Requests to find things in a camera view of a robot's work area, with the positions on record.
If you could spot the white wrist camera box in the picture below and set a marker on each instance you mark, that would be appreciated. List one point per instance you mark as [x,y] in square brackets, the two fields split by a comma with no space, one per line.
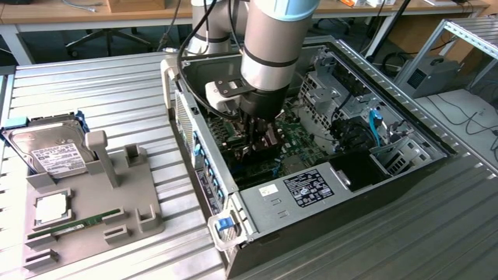
[213,96]

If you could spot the black office chair base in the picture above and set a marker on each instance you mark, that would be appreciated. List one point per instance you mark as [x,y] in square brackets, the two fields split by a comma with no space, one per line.
[108,36]

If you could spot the white carton box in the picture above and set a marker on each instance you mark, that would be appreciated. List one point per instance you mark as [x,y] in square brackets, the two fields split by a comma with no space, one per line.
[375,3]

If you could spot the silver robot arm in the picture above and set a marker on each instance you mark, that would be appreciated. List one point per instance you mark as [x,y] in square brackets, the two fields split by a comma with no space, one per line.
[268,58]

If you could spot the silver disk bay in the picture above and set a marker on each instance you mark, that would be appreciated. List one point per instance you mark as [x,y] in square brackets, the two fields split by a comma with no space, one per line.
[395,161]

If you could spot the brown cardboard box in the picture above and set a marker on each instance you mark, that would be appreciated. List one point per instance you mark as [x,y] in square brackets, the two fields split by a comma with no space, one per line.
[136,5]

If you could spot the green RAM stick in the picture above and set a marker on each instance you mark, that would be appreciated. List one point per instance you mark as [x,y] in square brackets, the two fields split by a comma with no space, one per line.
[77,224]

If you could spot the grey power supply unit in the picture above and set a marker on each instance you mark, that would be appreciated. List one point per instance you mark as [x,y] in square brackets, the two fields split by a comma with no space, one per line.
[265,214]

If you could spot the green motherboard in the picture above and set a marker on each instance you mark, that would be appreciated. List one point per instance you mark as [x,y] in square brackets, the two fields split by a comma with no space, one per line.
[307,148]

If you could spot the CPU socket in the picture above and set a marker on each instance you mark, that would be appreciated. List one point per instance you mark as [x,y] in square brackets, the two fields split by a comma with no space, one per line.
[236,129]

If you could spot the silver CPU chip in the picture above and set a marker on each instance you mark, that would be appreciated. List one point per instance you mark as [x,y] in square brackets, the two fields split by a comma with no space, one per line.
[52,208]

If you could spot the silver perforated drive cage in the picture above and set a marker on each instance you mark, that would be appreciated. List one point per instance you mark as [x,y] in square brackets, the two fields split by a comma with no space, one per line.
[329,96]

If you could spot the black stand pole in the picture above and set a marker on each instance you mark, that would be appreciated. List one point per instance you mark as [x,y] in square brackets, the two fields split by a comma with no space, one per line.
[387,29]

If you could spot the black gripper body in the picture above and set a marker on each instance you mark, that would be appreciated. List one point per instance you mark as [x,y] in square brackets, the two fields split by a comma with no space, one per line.
[261,103]

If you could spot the blue case latch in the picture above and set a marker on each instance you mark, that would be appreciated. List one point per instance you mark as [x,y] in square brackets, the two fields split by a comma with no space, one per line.
[223,224]

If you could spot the long wooden desk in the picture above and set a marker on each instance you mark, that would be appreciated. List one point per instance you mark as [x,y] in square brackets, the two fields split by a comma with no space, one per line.
[46,14]

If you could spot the open black PC case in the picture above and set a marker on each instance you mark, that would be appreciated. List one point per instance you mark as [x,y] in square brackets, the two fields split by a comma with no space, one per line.
[349,227]

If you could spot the black graphics card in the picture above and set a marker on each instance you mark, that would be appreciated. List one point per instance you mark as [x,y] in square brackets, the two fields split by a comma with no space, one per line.
[260,154]

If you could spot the long black expansion slot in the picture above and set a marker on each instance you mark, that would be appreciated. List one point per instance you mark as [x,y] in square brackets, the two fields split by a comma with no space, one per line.
[256,180]
[251,173]

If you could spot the silver hard disk drive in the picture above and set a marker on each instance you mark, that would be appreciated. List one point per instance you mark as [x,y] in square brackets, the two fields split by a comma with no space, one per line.
[16,123]
[42,146]

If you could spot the silver chipset heatsink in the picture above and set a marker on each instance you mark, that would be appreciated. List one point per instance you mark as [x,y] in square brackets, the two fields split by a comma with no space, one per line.
[293,163]

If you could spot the grey parts rack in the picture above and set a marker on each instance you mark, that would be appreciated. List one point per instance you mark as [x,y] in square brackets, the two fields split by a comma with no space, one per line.
[93,201]

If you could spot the brown wooden panel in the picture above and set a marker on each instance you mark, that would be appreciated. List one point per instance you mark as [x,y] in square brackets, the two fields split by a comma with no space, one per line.
[419,32]

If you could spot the aluminium frame shelf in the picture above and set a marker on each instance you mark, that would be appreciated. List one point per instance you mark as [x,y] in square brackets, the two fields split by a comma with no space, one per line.
[472,30]

